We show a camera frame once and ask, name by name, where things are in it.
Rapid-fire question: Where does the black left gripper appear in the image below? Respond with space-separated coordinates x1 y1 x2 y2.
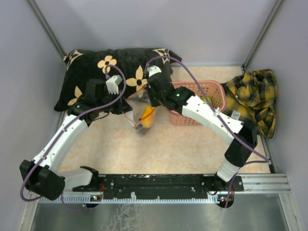
97 90 132 115

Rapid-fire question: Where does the clear zip top bag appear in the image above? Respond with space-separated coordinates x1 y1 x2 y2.
124 85 151 131

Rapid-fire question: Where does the yellow mango toy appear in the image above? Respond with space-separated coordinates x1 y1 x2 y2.
140 106 155 128

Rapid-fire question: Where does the dark red grape bunch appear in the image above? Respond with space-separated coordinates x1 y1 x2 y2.
135 124 148 135

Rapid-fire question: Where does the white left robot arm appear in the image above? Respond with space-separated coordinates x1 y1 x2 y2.
19 75 126 201

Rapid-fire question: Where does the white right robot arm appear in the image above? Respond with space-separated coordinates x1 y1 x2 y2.
146 67 257 191

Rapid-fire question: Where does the black floral pillow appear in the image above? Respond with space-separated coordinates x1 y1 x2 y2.
54 48 182 112

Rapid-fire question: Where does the green custard apple toy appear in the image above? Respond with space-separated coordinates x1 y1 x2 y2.
201 97 213 105

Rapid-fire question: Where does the pink plastic basket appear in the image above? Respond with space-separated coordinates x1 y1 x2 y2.
168 80 227 126

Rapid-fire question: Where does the yellow plaid shirt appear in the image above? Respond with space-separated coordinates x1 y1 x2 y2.
222 69 278 139

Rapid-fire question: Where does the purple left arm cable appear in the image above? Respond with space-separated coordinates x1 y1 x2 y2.
18 64 127 202

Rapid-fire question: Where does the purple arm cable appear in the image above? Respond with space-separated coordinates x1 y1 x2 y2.
145 55 270 209
18 64 127 202

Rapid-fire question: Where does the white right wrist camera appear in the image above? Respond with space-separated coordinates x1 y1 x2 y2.
144 65 162 78

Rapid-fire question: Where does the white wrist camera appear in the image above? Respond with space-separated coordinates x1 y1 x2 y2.
106 75 123 95
144 65 162 78

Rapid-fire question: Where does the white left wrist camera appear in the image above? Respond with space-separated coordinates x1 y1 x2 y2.
106 75 123 95

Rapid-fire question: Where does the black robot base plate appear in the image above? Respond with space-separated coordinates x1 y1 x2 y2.
73 174 230 200

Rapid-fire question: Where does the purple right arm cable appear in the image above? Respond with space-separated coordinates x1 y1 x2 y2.
145 55 270 209

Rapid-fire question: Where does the aluminium frame rail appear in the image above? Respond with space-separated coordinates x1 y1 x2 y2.
53 174 290 206

